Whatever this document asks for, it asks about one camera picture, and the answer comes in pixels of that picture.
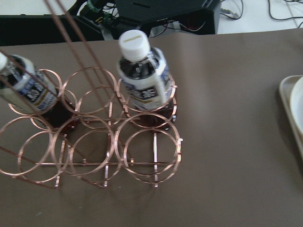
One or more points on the tea bottle back rack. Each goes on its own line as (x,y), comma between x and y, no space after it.
(146,77)

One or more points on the tea bottle rack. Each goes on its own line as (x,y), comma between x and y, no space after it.
(30,90)
(146,77)

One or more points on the tea bottle front rack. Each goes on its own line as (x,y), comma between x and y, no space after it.
(30,90)

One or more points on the beige serving tray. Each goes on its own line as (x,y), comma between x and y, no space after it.
(285,88)

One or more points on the white round plate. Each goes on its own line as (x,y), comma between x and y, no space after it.
(296,105)

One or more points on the copper wire bottle rack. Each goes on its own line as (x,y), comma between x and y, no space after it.
(102,136)

